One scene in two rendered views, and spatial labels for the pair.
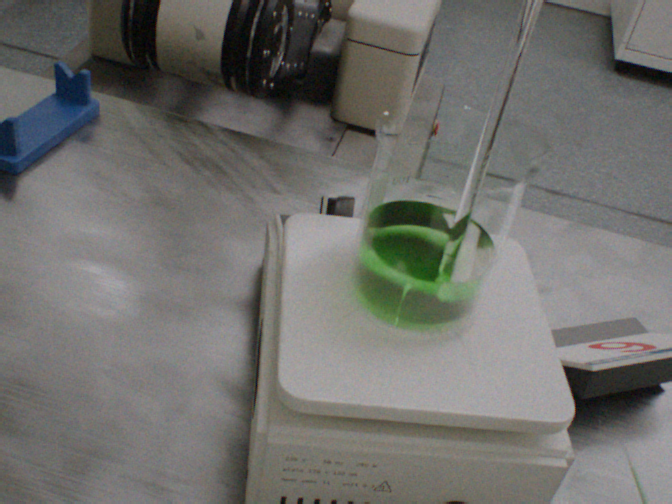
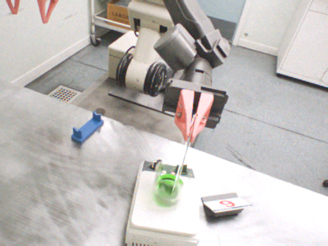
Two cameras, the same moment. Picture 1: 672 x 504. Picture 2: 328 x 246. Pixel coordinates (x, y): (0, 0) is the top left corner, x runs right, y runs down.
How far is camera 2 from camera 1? 0.21 m
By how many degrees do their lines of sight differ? 5
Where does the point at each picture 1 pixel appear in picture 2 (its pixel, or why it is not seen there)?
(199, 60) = (137, 87)
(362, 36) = not seen: hidden behind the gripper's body
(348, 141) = not seen: hidden behind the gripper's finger
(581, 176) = (260, 113)
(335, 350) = (145, 212)
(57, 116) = (92, 125)
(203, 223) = (126, 159)
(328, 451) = (141, 235)
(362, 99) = not seen: hidden behind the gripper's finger
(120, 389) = (100, 207)
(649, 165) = (283, 109)
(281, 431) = (131, 230)
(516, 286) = (193, 194)
